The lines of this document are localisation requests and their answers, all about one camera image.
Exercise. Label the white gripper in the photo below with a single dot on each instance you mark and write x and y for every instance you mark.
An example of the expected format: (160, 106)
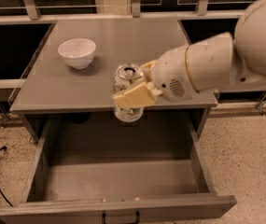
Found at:
(171, 73)

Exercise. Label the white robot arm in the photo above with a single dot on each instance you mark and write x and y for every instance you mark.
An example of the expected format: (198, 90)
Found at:
(224, 62)

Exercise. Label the grey cabinet with top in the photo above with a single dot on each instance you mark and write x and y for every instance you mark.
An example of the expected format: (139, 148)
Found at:
(53, 87)

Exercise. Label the white ceramic bowl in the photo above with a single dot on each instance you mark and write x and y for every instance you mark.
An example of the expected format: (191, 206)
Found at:
(77, 52)

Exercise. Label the open grey top drawer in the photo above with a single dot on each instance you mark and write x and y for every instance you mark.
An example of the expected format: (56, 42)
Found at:
(158, 171)

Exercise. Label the black drawer handle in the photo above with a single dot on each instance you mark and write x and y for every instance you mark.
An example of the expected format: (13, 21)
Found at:
(133, 218)

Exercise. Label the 7up soda can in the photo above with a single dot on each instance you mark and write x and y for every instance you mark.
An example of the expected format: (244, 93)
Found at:
(126, 75)

